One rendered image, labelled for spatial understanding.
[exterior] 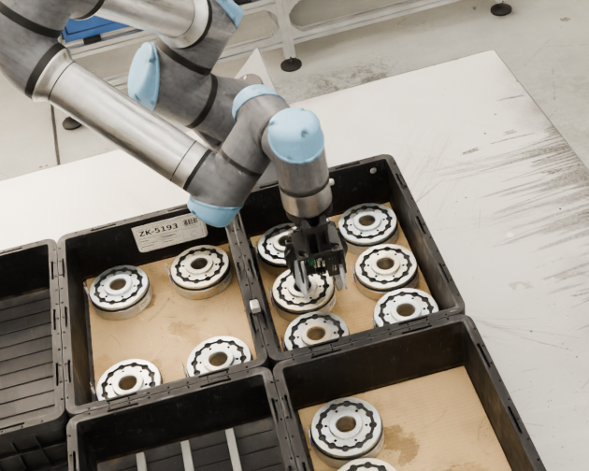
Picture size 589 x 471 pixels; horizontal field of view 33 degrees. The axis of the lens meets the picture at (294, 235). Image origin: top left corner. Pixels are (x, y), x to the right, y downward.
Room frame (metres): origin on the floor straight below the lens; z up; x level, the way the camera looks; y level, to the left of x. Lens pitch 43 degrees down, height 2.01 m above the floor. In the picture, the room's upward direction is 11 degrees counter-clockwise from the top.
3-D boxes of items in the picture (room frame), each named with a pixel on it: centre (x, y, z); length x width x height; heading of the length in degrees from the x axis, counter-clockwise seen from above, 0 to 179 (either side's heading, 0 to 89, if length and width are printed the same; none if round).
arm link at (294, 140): (1.11, -0.03, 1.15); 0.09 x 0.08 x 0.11; 20
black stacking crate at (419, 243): (1.13, -0.06, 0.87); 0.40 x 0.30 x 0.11; 5
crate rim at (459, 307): (1.13, -0.06, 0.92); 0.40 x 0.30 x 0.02; 5
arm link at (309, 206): (1.11, -0.03, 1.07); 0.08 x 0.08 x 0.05
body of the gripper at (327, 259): (1.10, -0.03, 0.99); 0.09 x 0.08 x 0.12; 4
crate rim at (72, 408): (1.11, 0.24, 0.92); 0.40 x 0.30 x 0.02; 5
